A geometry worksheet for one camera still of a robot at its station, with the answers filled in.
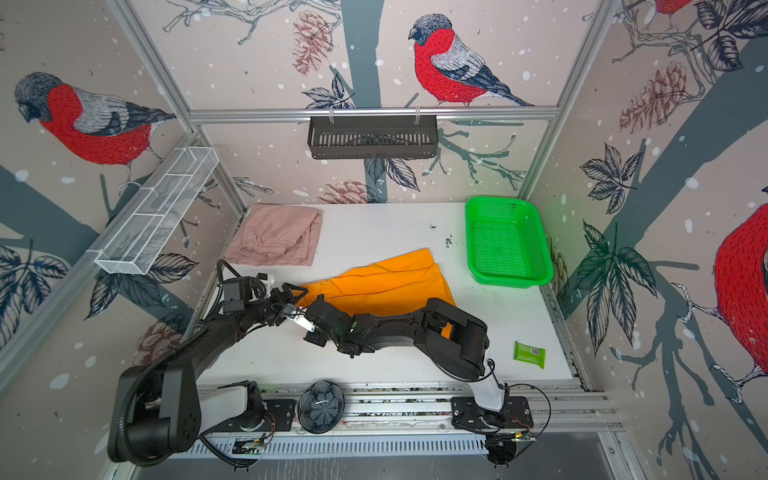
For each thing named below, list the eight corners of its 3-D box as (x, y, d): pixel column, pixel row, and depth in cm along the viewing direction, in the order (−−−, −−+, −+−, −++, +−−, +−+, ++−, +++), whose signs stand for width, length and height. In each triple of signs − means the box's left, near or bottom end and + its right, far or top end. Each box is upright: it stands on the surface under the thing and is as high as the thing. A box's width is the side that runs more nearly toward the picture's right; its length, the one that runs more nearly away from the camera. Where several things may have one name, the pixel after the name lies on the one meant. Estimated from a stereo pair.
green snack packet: (513, 360, 85) (515, 357, 83) (513, 343, 88) (516, 341, 86) (542, 368, 84) (546, 366, 82) (542, 351, 87) (545, 349, 85)
